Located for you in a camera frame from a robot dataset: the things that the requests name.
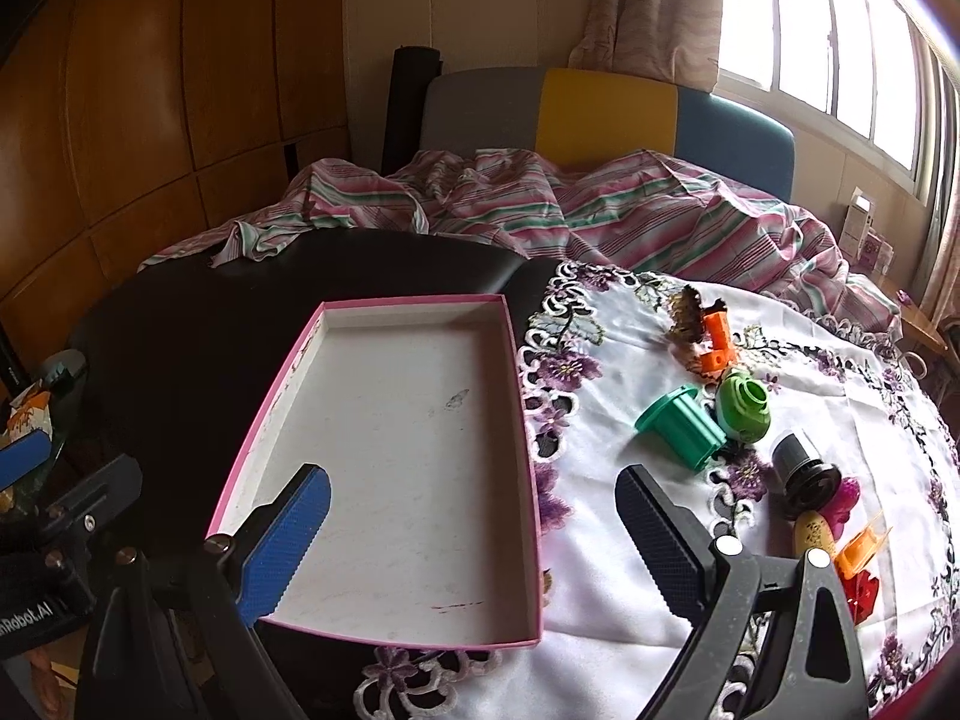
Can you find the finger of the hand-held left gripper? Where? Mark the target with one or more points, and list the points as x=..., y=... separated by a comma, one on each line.
x=94, y=499
x=22, y=461

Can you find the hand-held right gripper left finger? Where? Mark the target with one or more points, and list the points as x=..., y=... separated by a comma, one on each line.
x=289, y=547

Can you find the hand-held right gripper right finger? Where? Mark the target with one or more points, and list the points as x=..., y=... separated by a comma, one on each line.
x=660, y=540

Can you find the teal flanged plastic cylinder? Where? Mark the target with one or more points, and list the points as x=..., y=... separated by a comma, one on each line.
x=686, y=427

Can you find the light green round plastic piece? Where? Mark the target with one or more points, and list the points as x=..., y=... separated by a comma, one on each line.
x=742, y=412

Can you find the yellow carved plastic egg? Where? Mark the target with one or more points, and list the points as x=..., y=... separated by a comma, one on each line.
x=814, y=532

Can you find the pink cardboard box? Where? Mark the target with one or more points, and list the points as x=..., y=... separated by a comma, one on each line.
x=390, y=427

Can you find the black plastic cylinder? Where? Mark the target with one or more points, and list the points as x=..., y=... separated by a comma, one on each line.
x=802, y=472

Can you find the magenta flanged plastic piece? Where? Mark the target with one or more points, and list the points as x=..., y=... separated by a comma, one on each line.
x=846, y=499

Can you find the yellow-orange plastic clip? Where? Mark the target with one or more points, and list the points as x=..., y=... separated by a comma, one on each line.
x=855, y=559

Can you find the orange plastic block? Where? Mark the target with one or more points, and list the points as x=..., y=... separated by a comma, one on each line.
x=716, y=345

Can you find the red puzzle-shaped plastic piece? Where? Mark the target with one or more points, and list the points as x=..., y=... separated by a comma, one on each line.
x=862, y=596

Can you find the brown flower-shaped plastic piece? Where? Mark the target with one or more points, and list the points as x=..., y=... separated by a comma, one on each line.
x=686, y=311

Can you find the orange white packet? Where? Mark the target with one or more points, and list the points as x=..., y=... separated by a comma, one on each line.
x=26, y=412

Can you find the grey rounded object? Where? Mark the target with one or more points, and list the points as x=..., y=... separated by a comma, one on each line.
x=60, y=373

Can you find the white embroidered floral tablecloth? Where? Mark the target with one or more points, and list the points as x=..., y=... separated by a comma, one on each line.
x=637, y=330

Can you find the striped pink green blanket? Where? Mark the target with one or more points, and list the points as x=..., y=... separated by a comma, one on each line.
x=600, y=217

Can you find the wooden bedside table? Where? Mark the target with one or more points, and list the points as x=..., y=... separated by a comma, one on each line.
x=921, y=326

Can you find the pink patterned small box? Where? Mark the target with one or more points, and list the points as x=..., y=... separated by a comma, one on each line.
x=879, y=255

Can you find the white carton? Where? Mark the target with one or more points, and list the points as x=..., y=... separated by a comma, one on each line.
x=861, y=221

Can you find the wooden wardrobe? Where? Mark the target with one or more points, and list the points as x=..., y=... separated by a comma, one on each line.
x=150, y=90

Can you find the pink patterned curtain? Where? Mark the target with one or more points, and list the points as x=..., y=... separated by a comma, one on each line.
x=945, y=240
x=652, y=0

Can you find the grey yellow blue headboard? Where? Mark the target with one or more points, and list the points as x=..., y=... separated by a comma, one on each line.
x=600, y=112

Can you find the window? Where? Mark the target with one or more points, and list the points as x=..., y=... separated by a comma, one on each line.
x=847, y=52

